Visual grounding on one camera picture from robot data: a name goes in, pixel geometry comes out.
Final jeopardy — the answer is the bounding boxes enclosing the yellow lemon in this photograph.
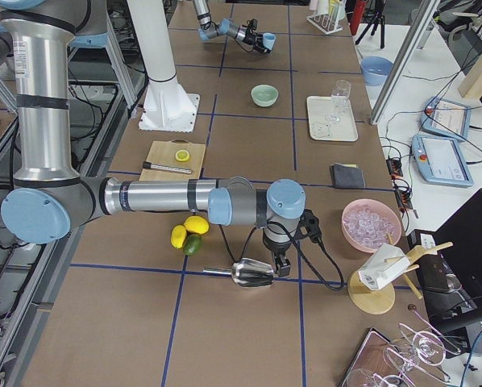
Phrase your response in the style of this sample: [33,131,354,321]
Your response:
[183,215,210,235]
[170,225,188,249]

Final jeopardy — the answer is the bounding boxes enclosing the aluminium frame post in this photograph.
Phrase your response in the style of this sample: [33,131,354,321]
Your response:
[369,0,440,125]

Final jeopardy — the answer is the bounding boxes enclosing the near teach pendant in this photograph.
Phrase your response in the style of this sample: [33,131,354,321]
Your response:
[411,135,474,188]

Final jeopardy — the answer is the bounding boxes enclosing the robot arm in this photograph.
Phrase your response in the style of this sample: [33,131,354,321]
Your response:
[0,1,305,277]
[192,0,276,54]

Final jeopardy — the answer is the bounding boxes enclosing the red bottle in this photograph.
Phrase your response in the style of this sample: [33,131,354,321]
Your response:
[350,0,366,36]

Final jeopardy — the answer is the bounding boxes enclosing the green lime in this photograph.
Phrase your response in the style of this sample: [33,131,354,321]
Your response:
[182,234,202,256]

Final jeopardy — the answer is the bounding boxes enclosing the halved lemon slice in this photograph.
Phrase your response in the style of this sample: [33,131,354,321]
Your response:
[175,149,190,162]

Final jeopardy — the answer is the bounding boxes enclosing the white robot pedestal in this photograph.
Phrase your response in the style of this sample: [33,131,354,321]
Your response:
[127,0,200,132]

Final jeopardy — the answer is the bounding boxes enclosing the clear wine glass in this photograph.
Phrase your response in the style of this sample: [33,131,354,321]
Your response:
[326,80,351,125]

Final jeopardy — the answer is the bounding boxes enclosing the metal ice scoop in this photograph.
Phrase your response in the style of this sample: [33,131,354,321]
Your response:
[202,257,274,288]

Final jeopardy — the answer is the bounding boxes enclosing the lower yellow lemon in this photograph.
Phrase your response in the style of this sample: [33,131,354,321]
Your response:
[170,225,188,249]

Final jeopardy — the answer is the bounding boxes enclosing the black laptop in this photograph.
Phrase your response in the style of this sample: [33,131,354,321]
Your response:
[418,187,482,335]

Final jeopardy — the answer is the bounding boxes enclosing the upturned wine glasses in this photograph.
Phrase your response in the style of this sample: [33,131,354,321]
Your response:
[339,323,461,386]

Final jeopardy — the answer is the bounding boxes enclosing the wooden cup stand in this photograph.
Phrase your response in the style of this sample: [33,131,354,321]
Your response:
[347,242,453,314]

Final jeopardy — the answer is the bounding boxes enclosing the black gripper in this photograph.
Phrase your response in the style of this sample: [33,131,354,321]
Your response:
[240,19,265,51]
[263,223,297,277]

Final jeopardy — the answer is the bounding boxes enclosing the blue plastic bowl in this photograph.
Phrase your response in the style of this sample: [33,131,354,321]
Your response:
[360,56,393,86]

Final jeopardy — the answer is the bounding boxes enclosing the dark grey cloth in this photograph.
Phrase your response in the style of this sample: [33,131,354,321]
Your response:
[330,163,366,189]

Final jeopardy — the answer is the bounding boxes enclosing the cream bear tray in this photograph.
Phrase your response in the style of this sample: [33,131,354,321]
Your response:
[306,96,358,142]

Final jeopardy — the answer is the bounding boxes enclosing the far teach pendant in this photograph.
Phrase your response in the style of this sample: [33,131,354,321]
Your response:
[420,97,471,142]

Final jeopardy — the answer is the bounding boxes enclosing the light blue cup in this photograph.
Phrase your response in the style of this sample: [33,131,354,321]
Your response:
[262,32,276,51]

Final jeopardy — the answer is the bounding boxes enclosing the teach pendant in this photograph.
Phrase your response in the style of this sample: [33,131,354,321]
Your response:
[420,97,471,142]
[411,135,474,188]

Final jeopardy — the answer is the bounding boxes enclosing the black handled knife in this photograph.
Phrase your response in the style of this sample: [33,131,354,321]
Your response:
[142,161,193,175]

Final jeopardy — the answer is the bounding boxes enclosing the green ceramic bowl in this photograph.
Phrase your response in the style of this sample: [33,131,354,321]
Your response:
[251,84,279,107]

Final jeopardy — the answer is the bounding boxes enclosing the upper yellow lemon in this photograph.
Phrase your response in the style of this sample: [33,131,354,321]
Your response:
[183,215,210,235]

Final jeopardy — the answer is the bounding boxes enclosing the white wire cup rack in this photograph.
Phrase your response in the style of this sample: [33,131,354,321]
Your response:
[306,0,346,35]

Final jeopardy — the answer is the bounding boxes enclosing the black tripod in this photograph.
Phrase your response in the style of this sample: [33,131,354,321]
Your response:
[355,0,386,49]

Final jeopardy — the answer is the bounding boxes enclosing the pink bowl of ice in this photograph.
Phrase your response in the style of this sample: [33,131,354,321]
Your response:
[341,199,402,253]

